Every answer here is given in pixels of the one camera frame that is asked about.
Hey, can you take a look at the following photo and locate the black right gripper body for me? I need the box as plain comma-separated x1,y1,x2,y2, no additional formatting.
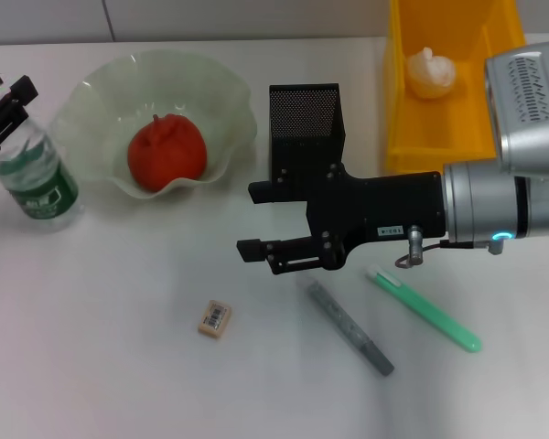
305,163,448,272

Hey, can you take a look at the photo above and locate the beige eraser with barcode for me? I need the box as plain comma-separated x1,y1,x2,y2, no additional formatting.
196,299,233,339

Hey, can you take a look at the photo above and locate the clear bottle with green label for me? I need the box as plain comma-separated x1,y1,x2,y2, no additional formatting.
0,75,81,234

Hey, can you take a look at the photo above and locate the mint green pen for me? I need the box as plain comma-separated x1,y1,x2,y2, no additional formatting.
364,265,482,355

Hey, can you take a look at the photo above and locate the grey marker pen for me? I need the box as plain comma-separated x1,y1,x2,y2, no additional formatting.
296,273,395,377

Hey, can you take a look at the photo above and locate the white paper ball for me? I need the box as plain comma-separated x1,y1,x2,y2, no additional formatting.
405,46,458,100

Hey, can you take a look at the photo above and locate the black mesh pen holder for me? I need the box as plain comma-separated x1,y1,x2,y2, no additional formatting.
268,82,346,184

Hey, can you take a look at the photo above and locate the wavy green glass fruit plate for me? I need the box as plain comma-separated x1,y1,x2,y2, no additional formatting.
49,48,258,201

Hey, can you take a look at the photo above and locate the yellow plastic bin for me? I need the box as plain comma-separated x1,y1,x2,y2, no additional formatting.
383,0,530,175

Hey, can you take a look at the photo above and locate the grey right wrist cable plug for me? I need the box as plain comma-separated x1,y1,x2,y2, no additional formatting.
394,225,445,271

